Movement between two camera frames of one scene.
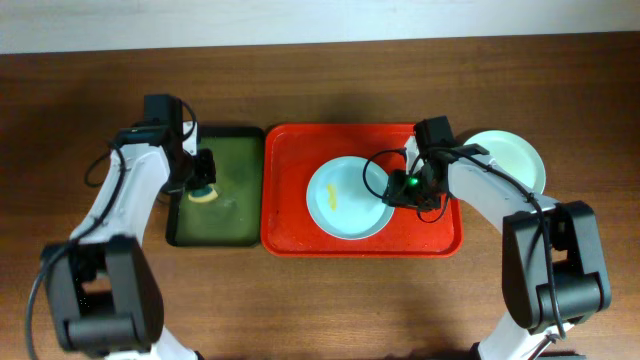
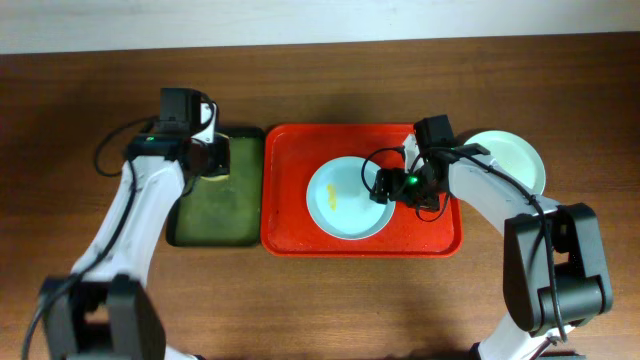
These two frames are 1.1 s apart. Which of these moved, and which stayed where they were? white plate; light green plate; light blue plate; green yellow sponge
Moved: green yellow sponge
Stayed: light green plate; light blue plate; white plate
